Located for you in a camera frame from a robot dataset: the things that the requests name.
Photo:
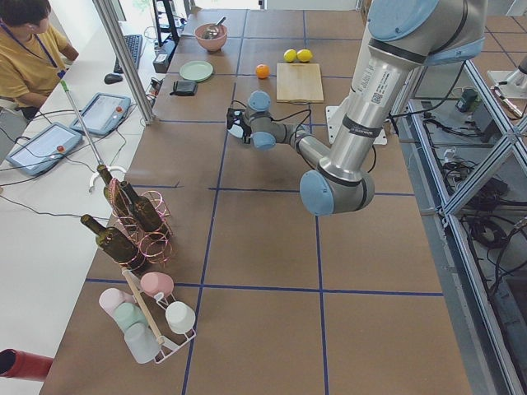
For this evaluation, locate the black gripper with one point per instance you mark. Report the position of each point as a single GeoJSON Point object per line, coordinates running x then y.
{"type": "Point", "coordinates": [245, 129]}

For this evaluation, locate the orange mandarin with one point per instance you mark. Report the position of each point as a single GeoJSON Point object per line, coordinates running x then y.
{"type": "Point", "coordinates": [262, 71]}

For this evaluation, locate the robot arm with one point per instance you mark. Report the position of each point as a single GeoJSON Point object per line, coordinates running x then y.
{"type": "Point", "coordinates": [402, 35]}

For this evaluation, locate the light blue plate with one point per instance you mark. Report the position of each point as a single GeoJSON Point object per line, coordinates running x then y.
{"type": "Point", "coordinates": [236, 131]}

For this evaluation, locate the green plate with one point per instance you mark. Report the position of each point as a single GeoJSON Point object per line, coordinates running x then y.
{"type": "Point", "coordinates": [196, 71]}

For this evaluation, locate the bamboo cutting board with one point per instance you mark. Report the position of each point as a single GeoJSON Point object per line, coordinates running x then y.
{"type": "Point", "coordinates": [299, 83]}

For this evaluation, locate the dark folded cloth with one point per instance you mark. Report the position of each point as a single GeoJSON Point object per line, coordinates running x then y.
{"type": "Point", "coordinates": [184, 88]}

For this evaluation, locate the yellow lemon far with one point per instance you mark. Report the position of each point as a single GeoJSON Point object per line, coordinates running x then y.
{"type": "Point", "coordinates": [290, 56]}

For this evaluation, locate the yellow lemon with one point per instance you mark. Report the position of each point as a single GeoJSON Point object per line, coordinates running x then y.
{"type": "Point", "coordinates": [304, 55]}
{"type": "Point", "coordinates": [290, 56]}

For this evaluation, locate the yellow lemon near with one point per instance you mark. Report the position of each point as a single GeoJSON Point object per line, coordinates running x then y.
{"type": "Point", "coordinates": [304, 55]}

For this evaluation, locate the pink bowl with ice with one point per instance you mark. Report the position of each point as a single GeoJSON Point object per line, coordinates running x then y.
{"type": "Point", "coordinates": [214, 43]}

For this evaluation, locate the metal scoop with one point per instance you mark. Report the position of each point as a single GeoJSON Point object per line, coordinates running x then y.
{"type": "Point", "coordinates": [213, 30]}

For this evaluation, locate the dark wine bottle middle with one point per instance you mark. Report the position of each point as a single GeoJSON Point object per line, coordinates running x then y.
{"type": "Point", "coordinates": [145, 213]}

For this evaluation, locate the dark wine bottle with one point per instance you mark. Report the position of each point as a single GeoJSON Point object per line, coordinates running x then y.
{"type": "Point", "coordinates": [118, 202]}
{"type": "Point", "coordinates": [145, 213]}
{"type": "Point", "coordinates": [117, 245]}

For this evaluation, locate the white hook tool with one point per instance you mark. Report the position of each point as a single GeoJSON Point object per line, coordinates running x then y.
{"type": "Point", "coordinates": [103, 172]}

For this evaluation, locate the teach pendant far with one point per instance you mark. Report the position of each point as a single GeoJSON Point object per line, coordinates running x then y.
{"type": "Point", "coordinates": [104, 112]}

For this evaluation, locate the teach pendant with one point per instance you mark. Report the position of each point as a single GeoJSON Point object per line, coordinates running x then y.
{"type": "Point", "coordinates": [104, 112]}
{"type": "Point", "coordinates": [43, 151]}

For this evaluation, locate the black computer mouse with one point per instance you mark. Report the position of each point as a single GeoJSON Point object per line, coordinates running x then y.
{"type": "Point", "coordinates": [112, 78]}

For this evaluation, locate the dark wine bottle back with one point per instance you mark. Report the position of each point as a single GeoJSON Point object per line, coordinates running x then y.
{"type": "Point", "coordinates": [118, 202]}

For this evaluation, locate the dark wine bottle front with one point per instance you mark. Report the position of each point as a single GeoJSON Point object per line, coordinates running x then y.
{"type": "Point", "coordinates": [117, 245]}

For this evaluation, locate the pink cup top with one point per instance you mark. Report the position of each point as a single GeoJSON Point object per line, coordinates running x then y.
{"type": "Point", "coordinates": [153, 283]}

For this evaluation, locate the metal stick green tip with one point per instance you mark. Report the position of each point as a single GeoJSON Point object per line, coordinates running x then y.
{"type": "Point", "coordinates": [80, 120]}

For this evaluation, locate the white cup right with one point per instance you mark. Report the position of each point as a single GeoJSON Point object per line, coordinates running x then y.
{"type": "Point", "coordinates": [180, 317]}

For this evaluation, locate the teach pendant near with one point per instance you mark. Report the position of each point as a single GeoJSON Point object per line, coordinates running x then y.
{"type": "Point", "coordinates": [43, 151]}

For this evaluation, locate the pale pink cup left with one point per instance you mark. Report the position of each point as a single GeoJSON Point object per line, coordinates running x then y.
{"type": "Point", "coordinates": [111, 298]}

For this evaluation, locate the mint green cup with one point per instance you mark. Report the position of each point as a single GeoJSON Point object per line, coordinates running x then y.
{"type": "Point", "coordinates": [127, 314]}

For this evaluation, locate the seated person yellow shirt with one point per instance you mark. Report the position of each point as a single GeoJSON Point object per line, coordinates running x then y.
{"type": "Point", "coordinates": [32, 54]}

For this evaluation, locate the light grey cup bottom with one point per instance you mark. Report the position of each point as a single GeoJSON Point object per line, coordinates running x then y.
{"type": "Point", "coordinates": [142, 343]}

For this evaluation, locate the red cylinder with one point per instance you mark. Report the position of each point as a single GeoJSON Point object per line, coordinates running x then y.
{"type": "Point", "coordinates": [24, 365]}

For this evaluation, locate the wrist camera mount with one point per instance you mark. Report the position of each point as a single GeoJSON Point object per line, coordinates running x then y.
{"type": "Point", "coordinates": [234, 117]}

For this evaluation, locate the aluminium frame post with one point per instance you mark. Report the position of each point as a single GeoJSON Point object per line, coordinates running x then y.
{"type": "Point", "coordinates": [110, 22]}

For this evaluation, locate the copper wire wine rack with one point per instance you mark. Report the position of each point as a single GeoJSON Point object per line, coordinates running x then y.
{"type": "Point", "coordinates": [156, 251]}

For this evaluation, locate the white wire cup rack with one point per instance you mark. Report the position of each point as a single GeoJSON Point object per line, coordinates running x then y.
{"type": "Point", "coordinates": [166, 325]}

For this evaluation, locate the wooden rack handle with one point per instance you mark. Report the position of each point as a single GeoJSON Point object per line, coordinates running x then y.
{"type": "Point", "coordinates": [133, 284]}

